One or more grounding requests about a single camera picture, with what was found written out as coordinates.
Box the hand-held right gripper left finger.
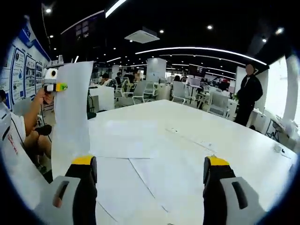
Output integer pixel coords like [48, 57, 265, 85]
[34, 154, 98, 225]

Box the white chest device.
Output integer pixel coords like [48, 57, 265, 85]
[0, 106, 13, 143]

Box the ceiling air conditioner vent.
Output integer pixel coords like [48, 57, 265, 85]
[124, 26, 161, 44]

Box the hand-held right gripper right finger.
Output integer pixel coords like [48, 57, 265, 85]
[202, 154, 267, 225]

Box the group of white office chairs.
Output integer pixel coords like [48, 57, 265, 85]
[113, 78, 232, 118]

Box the person's left hand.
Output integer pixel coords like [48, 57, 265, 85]
[35, 89, 56, 105]

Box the white table socket strip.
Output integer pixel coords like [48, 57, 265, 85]
[165, 127, 218, 152]

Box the blue and white wall poster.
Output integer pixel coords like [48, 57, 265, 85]
[0, 16, 51, 111]

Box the white table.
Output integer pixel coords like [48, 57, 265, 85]
[50, 99, 298, 225]

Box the white printing paper sheet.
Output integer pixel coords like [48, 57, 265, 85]
[95, 156, 169, 225]
[128, 157, 213, 225]
[51, 60, 95, 178]
[88, 119, 160, 159]

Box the hanging ceiling screen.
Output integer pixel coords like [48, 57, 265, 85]
[75, 20, 90, 38]

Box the thin curved ceiling light strip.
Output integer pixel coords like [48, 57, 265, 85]
[135, 46, 268, 66]

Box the white square pillar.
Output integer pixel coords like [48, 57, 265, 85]
[146, 57, 168, 82]

